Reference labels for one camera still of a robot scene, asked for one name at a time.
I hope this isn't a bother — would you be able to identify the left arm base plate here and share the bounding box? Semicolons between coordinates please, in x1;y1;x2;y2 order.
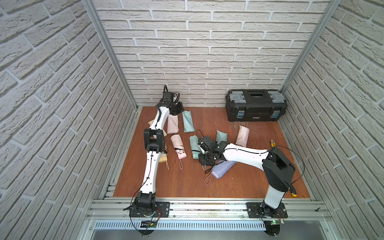
128;201;171;218

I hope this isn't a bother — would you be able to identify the black plastic toolbox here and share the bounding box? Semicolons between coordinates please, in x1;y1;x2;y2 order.
225;90;288;122

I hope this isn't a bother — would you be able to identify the light pink sleeved umbrella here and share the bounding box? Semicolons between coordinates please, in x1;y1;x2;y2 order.
167;115;179;134

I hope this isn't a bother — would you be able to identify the small mint green sleeve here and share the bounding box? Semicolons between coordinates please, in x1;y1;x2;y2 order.
216;130;228;144

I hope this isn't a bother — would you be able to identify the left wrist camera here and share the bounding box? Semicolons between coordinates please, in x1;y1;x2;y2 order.
160;85;180;108

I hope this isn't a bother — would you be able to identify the black yellow screwdriver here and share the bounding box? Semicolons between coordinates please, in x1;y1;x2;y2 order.
289;184;297;198

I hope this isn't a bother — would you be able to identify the lilac sleeved umbrella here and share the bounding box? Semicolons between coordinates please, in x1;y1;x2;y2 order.
204;161;236;186

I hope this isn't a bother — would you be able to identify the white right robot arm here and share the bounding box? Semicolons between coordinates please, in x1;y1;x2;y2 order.
198;136;296;211

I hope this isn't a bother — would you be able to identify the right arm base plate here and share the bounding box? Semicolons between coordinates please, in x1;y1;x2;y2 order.
246;202;288;219

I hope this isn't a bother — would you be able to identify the beige umbrella sleeve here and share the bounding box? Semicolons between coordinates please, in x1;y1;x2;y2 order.
147;119;168;138

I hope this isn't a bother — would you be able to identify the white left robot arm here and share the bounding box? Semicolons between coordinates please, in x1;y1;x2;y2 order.
133;101;184;216

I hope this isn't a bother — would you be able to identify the beige umbrella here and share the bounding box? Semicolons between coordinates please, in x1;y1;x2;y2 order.
159;153;170;170

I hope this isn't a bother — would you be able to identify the mint green sleeved umbrella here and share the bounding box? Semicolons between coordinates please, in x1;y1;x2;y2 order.
182;111;195;133

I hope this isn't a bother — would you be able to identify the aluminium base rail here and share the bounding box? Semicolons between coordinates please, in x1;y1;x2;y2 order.
77;197;341;240

